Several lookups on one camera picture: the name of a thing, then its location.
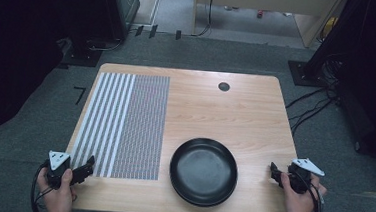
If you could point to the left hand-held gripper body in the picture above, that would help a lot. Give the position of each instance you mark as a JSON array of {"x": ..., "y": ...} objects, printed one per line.
[{"x": 58, "y": 167}]

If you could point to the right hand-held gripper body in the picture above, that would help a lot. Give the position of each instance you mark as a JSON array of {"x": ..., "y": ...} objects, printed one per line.
[{"x": 301, "y": 175}]

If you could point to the person's right hand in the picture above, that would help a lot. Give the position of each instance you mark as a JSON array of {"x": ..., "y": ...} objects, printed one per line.
[{"x": 298, "y": 202}]

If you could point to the person's left hand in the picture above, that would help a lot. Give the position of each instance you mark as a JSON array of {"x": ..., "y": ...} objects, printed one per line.
[{"x": 58, "y": 199}]

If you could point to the grey striped placemat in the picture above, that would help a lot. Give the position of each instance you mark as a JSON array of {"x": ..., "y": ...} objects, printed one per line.
[{"x": 124, "y": 125}]

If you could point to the black round plate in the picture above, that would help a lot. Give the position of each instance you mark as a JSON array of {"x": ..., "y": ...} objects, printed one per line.
[{"x": 203, "y": 172}]

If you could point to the black curtain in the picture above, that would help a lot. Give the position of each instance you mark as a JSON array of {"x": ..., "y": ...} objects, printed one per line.
[
  {"x": 375, "y": 72},
  {"x": 16, "y": 50}
]

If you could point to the dark equipment cabinet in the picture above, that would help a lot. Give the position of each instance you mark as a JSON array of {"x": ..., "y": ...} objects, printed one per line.
[{"x": 116, "y": 4}]

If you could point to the light wooden desk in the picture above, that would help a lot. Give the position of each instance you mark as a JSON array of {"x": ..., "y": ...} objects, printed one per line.
[{"x": 266, "y": 1}]

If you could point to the black stand base plate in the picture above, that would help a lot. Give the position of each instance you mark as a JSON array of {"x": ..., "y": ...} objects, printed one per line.
[
  {"x": 80, "y": 58},
  {"x": 303, "y": 74}
]

